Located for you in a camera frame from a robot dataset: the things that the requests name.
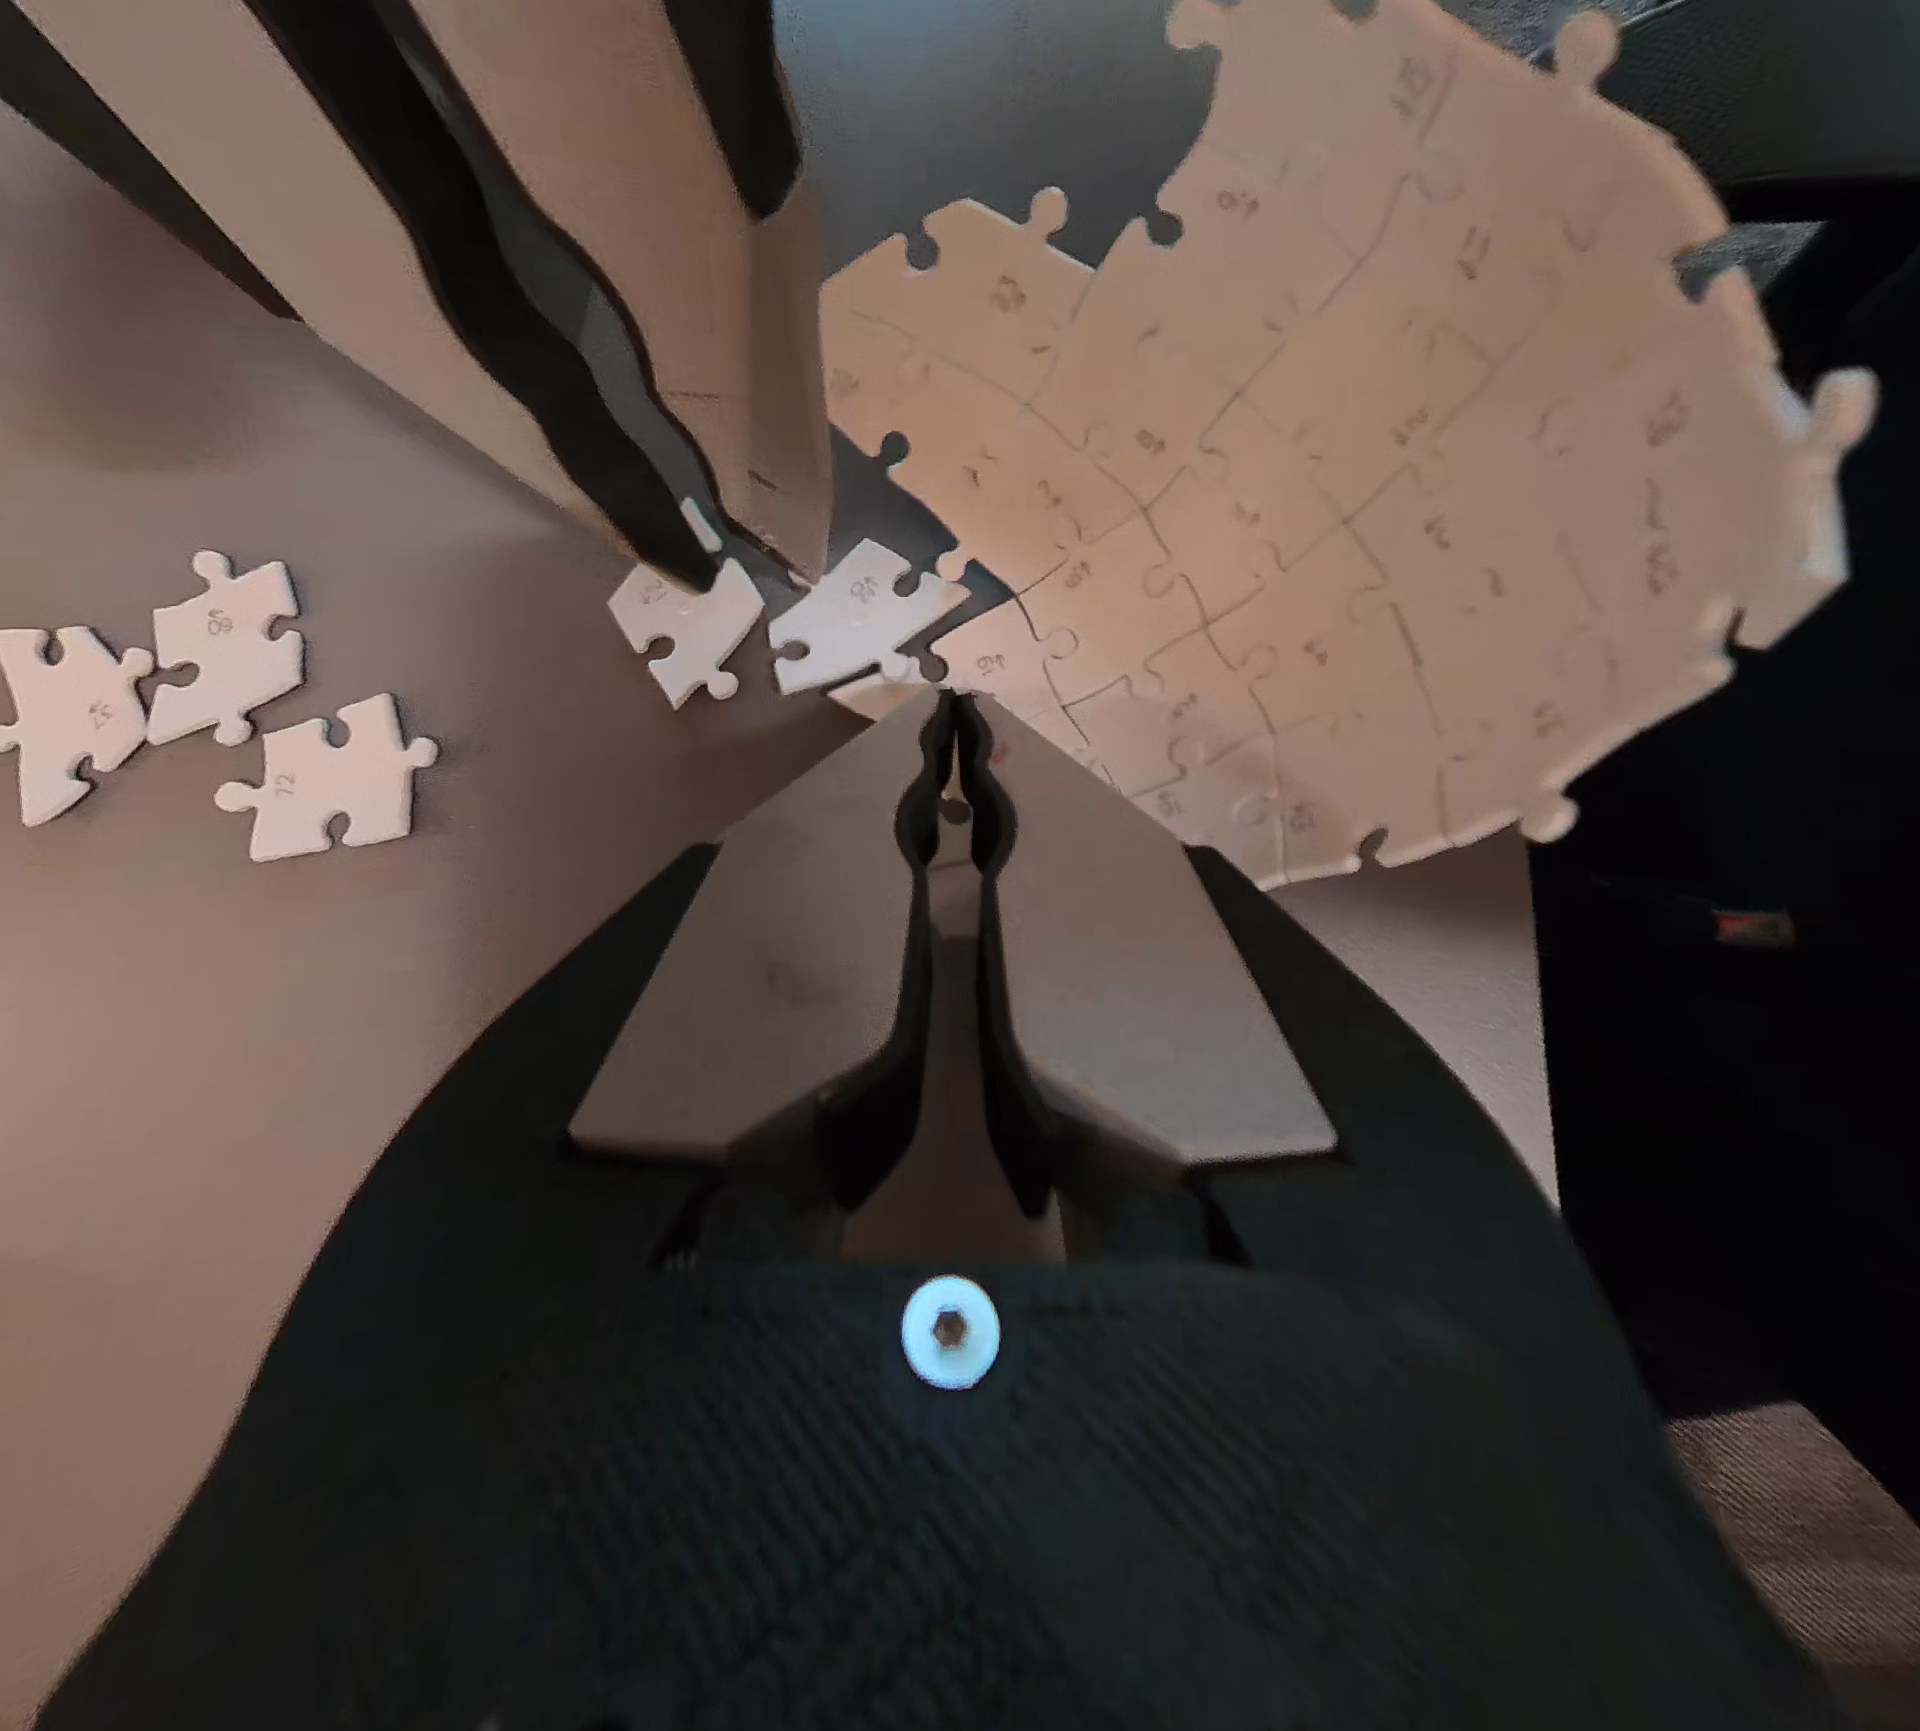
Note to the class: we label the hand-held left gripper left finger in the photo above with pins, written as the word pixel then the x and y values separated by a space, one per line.
pixel 750 995

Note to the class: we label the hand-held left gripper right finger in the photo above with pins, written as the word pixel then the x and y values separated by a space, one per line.
pixel 1154 995

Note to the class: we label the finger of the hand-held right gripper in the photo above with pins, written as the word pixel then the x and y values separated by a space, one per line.
pixel 570 36
pixel 224 110

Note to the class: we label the white puzzle piece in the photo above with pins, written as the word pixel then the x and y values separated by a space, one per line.
pixel 691 627
pixel 331 785
pixel 75 711
pixel 224 651
pixel 863 614

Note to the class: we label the partly built puzzle ball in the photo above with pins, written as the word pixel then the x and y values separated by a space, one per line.
pixel 1351 486

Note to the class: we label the person's dark-clothed torso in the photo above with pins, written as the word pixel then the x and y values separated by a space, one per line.
pixel 1724 861

